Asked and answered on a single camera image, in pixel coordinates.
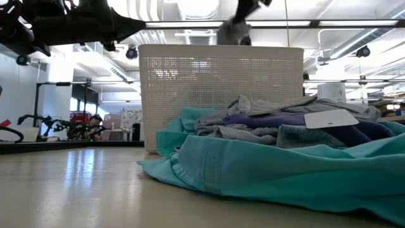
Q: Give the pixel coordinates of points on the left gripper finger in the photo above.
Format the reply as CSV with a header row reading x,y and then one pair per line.
x,y
126,27

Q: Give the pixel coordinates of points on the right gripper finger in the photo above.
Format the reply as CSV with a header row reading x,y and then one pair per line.
x,y
245,9

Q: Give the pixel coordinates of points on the small grey cloth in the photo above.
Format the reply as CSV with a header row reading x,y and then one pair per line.
x,y
231,33

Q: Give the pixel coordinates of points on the teal garment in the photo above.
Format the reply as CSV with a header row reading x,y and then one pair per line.
x,y
269,171

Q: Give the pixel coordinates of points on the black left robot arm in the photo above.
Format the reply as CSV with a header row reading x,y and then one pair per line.
x,y
16,35

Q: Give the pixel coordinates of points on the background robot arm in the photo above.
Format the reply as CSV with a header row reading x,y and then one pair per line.
x,y
47,122

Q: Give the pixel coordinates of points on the white perforated plastic basket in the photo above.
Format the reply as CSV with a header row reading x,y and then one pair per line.
x,y
190,95

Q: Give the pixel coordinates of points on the grey garment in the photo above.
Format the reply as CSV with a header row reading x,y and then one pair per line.
x,y
253,106

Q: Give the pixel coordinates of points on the black overhead rig beam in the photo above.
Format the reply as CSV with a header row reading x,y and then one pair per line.
x,y
348,22

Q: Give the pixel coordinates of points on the white background bin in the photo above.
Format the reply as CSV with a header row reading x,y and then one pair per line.
x,y
30,134

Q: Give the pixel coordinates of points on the small red object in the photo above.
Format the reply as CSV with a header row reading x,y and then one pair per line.
x,y
4,123

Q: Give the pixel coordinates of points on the white pillar with logo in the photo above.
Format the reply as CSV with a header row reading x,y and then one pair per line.
x,y
330,92

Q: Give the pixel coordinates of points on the white garment tag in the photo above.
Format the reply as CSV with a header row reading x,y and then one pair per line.
x,y
330,118

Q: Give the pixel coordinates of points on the wooden desk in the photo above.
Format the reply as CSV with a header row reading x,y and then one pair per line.
x,y
394,119

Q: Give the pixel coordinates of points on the black ceiling camera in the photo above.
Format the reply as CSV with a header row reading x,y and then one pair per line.
x,y
364,51
131,53

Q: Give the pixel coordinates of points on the black background rig frame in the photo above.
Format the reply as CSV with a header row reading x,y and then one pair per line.
x,y
37,104

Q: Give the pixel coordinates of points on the black aluminium table frame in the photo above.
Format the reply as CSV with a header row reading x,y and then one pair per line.
x,y
63,147

